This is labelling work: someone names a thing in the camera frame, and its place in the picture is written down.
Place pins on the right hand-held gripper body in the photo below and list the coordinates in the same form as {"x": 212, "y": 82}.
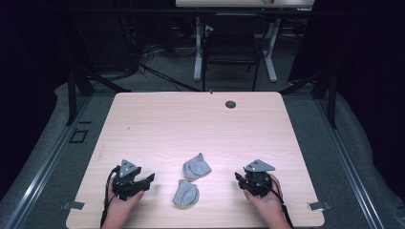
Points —
{"x": 258, "y": 179}

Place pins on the person's right hand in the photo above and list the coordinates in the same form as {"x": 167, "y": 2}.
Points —
{"x": 266, "y": 205}

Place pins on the grey tape piece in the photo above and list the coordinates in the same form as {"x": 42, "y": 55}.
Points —
{"x": 73, "y": 205}
{"x": 319, "y": 205}

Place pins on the black tape square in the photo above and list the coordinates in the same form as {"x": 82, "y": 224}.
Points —
{"x": 74, "y": 140}

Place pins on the black metal stand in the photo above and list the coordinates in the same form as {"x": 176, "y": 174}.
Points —
{"x": 332, "y": 98}
{"x": 72, "y": 95}

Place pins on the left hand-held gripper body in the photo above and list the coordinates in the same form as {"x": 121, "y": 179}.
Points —
{"x": 126, "y": 181}

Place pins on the dark round table grommet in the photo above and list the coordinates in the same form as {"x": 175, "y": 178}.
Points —
{"x": 230, "y": 104}

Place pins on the metal floor rail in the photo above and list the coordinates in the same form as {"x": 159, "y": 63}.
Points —
{"x": 348, "y": 162}
{"x": 47, "y": 162}

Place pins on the white desk leg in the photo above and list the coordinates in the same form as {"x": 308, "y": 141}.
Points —
{"x": 270, "y": 60}
{"x": 198, "y": 54}

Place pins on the white desk top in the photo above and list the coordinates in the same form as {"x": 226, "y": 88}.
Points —
{"x": 223, "y": 3}

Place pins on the black tape strip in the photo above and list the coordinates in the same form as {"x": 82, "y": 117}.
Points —
{"x": 85, "y": 122}

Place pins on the grey sock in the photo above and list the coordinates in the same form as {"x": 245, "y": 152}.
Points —
{"x": 196, "y": 167}
{"x": 186, "y": 193}

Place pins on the person's left hand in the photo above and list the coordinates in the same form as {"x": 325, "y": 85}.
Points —
{"x": 122, "y": 205}

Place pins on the black chair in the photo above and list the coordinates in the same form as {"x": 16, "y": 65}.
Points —
{"x": 230, "y": 47}

